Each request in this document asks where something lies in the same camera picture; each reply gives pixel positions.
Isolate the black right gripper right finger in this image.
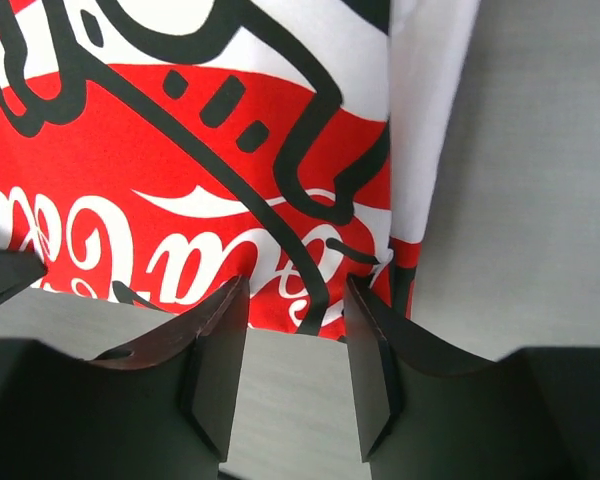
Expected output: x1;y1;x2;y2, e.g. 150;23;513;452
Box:
344;277;600;479

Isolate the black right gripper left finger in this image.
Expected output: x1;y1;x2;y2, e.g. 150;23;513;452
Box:
0;276;250;479

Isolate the white t-shirt with red print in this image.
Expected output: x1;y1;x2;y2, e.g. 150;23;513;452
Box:
0;1;479;340

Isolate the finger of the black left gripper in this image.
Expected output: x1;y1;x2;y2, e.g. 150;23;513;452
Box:
0;250;47;305

